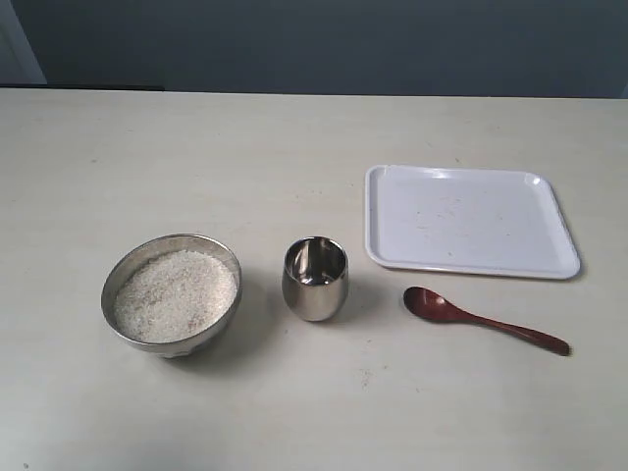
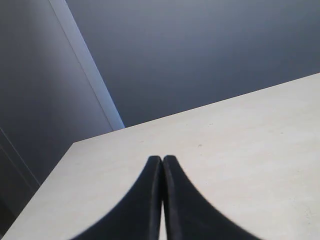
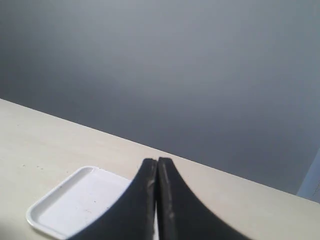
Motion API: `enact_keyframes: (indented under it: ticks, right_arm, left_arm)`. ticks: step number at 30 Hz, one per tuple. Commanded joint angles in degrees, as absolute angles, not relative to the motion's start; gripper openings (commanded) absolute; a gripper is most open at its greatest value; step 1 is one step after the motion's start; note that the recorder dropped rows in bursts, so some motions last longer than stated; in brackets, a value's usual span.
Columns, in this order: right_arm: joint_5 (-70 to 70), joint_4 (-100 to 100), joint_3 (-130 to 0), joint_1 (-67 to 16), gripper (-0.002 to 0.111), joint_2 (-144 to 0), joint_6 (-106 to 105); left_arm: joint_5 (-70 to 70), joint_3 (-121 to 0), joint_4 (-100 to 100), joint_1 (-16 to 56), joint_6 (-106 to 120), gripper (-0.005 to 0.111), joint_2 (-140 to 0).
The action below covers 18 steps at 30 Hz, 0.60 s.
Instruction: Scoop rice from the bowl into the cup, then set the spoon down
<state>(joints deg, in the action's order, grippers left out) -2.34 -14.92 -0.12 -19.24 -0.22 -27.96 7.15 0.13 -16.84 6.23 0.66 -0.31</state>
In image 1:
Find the dark red wooden spoon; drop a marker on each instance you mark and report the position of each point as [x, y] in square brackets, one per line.
[432, 307]

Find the steel cup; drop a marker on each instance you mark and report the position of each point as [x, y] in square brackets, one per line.
[315, 278]

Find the steel bowl of rice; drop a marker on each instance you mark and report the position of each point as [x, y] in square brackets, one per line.
[173, 295]

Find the white plastic tray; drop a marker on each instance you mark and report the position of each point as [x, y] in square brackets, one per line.
[467, 221]

